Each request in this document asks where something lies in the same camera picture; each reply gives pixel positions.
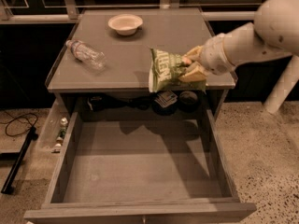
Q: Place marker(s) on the round dark tin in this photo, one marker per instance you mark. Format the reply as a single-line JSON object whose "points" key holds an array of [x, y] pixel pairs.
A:
{"points": [[188, 101]]}

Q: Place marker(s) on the green jalapeno chip bag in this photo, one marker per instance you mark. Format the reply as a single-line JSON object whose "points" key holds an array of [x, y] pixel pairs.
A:
{"points": [[165, 70]]}

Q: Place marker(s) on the small bottle white cap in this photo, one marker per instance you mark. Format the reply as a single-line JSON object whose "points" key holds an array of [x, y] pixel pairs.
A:
{"points": [[64, 122]]}

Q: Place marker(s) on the stack of dark cards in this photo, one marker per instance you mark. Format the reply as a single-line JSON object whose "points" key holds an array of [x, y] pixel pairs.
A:
{"points": [[166, 98]]}

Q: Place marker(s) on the small white capped item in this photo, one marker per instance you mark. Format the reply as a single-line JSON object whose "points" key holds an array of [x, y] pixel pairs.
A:
{"points": [[57, 148]]}

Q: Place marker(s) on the open grey top drawer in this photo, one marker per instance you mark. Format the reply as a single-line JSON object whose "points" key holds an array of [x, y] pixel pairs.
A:
{"points": [[131, 167]]}

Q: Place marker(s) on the white paper bowl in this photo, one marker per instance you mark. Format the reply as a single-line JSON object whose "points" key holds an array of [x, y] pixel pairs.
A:
{"points": [[125, 24]]}

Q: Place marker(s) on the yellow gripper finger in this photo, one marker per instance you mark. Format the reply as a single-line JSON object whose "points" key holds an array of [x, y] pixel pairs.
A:
{"points": [[193, 55], [194, 72]]}

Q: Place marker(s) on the small green bottle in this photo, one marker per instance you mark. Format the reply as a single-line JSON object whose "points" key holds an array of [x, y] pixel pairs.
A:
{"points": [[61, 134]]}

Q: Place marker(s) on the black floor stand bar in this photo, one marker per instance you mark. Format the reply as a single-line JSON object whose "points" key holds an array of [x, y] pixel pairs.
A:
{"points": [[7, 187]]}

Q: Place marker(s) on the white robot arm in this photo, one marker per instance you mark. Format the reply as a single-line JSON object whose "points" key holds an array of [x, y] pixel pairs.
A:
{"points": [[273, 34]]}

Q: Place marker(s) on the black device inside cabinet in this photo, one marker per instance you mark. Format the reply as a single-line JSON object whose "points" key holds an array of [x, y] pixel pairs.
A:
{"points": [[103, 101]]}

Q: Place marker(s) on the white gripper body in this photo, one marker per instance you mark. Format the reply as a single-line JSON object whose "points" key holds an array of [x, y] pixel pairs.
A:
{"points": [[213, 56]]}

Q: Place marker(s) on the clear plastic side bin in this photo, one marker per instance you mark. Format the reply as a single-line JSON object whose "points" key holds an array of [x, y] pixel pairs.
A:
{"points": [[47, 138]]}

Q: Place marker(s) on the grey cabinet counter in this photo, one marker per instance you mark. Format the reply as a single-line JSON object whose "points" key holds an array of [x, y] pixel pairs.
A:
{"points": [[127, 57]]}

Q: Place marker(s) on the clear plastic water bottle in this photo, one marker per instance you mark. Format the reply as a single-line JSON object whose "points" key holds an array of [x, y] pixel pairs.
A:
{"points": [[92, 58]]}

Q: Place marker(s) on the metal window rail frame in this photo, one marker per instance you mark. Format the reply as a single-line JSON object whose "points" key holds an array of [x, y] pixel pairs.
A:
{"points": [[140, 10]]}

